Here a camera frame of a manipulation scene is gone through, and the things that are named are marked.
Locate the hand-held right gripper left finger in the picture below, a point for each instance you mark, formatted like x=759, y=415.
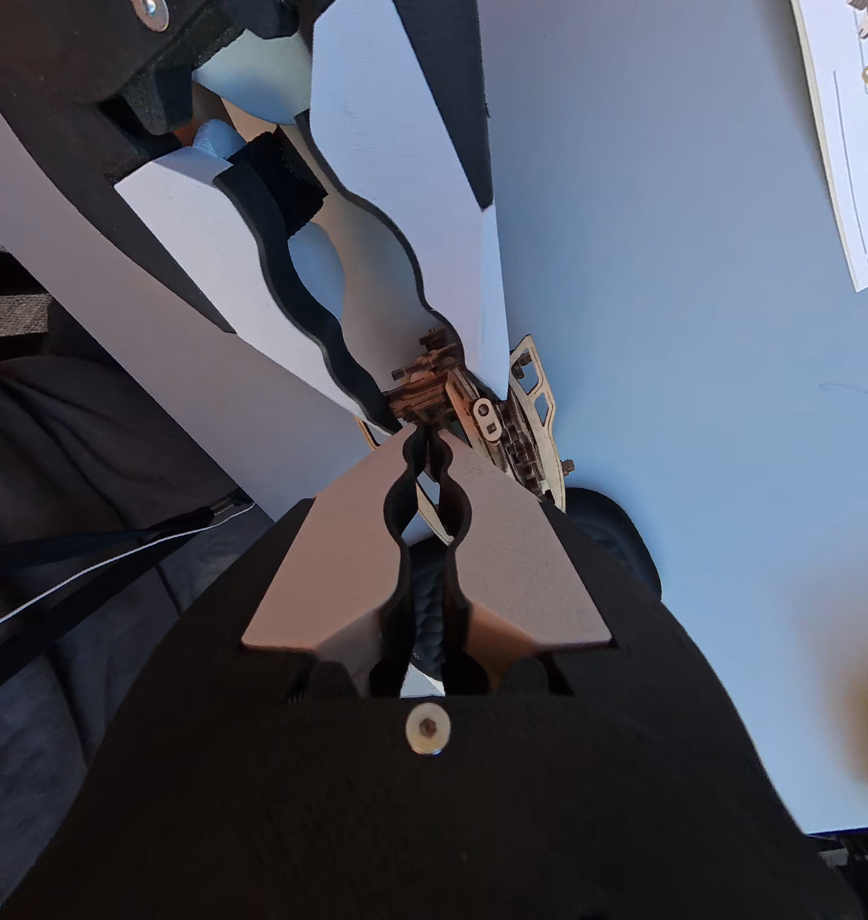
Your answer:
x=319, y=575

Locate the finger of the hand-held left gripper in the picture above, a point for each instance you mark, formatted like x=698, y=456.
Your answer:
x=405, y=144
x=204, y=237

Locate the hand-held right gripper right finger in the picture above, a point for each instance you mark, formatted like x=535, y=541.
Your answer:
x=527, y=575

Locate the wooden mechanical model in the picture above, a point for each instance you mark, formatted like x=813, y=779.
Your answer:
x=506, y=438

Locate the black quilted office chair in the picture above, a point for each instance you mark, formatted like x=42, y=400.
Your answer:
x=613, y=532

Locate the person's dark clothing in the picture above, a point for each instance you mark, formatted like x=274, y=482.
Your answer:
x=82, y=431

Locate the illustrated instruction booklet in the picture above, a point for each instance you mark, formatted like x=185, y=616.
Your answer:
x=858, y=180

